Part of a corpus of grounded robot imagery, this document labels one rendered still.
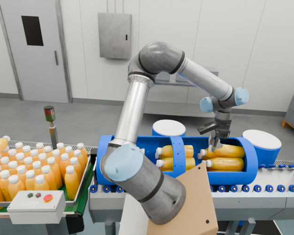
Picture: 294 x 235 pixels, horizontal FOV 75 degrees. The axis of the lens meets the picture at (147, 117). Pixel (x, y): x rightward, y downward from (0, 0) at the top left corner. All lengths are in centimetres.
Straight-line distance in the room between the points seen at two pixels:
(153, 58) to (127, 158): 37
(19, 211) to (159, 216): 64
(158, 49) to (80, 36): 383
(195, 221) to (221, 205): 80
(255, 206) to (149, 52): 113
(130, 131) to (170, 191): 25
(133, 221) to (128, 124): 37
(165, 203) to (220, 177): 62
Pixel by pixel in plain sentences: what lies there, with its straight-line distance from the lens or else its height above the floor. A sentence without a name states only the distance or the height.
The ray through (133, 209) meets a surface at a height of 115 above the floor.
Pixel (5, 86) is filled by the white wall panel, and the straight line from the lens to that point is 564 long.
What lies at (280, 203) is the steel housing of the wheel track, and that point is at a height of 86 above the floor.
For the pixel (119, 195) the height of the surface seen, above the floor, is 93.
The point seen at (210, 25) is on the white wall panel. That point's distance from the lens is 431.
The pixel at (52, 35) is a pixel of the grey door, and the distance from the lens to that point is 467.
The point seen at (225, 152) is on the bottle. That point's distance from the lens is 122.
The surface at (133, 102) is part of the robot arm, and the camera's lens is 74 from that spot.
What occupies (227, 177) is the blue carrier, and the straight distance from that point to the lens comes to 119.
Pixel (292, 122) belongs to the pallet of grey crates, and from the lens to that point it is 477.
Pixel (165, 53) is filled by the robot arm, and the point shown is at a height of 173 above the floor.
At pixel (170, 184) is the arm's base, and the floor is 139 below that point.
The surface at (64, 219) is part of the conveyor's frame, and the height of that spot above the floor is 88.
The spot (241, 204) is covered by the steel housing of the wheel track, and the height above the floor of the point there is 86.
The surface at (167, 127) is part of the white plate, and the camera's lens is 164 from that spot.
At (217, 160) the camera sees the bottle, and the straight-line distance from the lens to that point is 120.
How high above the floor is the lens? 183
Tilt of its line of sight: 26 degrees down
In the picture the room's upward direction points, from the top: 3 degrees clockwise
